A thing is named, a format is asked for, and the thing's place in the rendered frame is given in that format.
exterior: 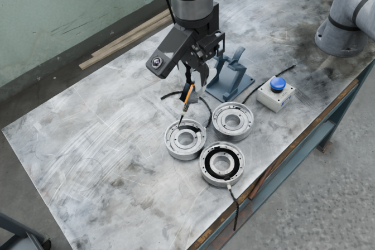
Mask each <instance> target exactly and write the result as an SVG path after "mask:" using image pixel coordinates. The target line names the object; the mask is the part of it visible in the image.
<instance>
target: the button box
mask: <svg viewBox="0 0 375 250"><path fill-rule="evenodd" d="M273 78H275V76H273V77H272V78H271V79H273ZM271 79H270V80H269V81H267V82H266V83H265V84H263V85H262V86H261V87H260V88H259V89H258V92H257V98H256V100H257V101H259V102H260V103H262V104H263V105H265V106H266V107H267V108H269V109H270V110H272V111H274V112H275V113H278V112H279V111H280V110H281V109H282V108H283V107H284V106H285V105H286V104H287V103H288V102H289V101H290V100H291V99H292V97H293V95H294V92H295V88H294V87H292V86H290V85H289V84H287V83H286V86H285V87H284V88H283V89H281V90H276V89H274V88H272V87H271V86H270V81H271Z"/></svg>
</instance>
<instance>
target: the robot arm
mask: <svg viewBox="0 0 375 250"><path fill-rule="evenodd" d="M171 4H172V11H173V13H174V17H175V22H176V23H175V25H174V26H173V28H172V29H171V30H170V32H169V33H168V34H167V35H166V37H165V38H164V39H163V41H162V42H161V43H160V44H159V46H158V47H157V49H156V50H155V51H154V53H153V54H152V55H151V57H150V58H149V59H148V60H147V62H146V63H145V65H146V68H147V69H148V70H149V71H151V72H152V73H153V74H155V75H156V76H157V77H159V78H160V79H166V78H167V76H168V75H169V73H171V71H172V70H173V68H174V67H175V66H177V68H178V70H179V72H180V74H181V77H182V78H183V80H184V82H185V83H186V82H191V74H192V75H193V78H194V80H195V84H194V85H195V92H196V93H198V94H199V95H201V94H202V93H204V91H205V89H206V86H207V85H208V84H209V83H210V81H211V80H212V79H213V78H214V77H215V76H216V74H217V70H216V68H214V69H209V64H208V63H206V61H208V60H210V59H211V58H213V57H214V56H215V55H216V51H217V57H219V56H220V55H221V54H222V53H224V52H225V32H224V31H222V30H220V29H219V3H218V2H215V1H213V0H171ZM216 33H220V35H218V36H216V35H215V34H216ZM368 37H369V38H370V39H371V40H373V41H374V42H375V0H334V1H333V4H332V6H331V9H330V12H329V15H328V17H327V18H326V20H325V21H324V22H323V23H322V24H321V26H320V27H319V28H318V30H317V32H316V35H315V43H316V45H317V46H318V48H319V49H321V50H322V51H323V52H325V53H327V54H329V55H333V56H337V57H352V56H356V55H359V54H360V53H361V52H362V51H363V50H364V49H365V47H366V45H367V42H368ZM221 40H223V48H222V49H221V50H219V48H220V45H219V42H221Z"/></svg>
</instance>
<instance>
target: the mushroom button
mask: <svg viewBox="0 0 375 250"><path fill-rule="evenodd" d="M270 86H271V87H272V88H274V89H276V90H281V89H283V88H284V87H285V86H286V82H285V80H284V79H283V78H281V77H275V78H273V79H271V81H270Z"/></svg>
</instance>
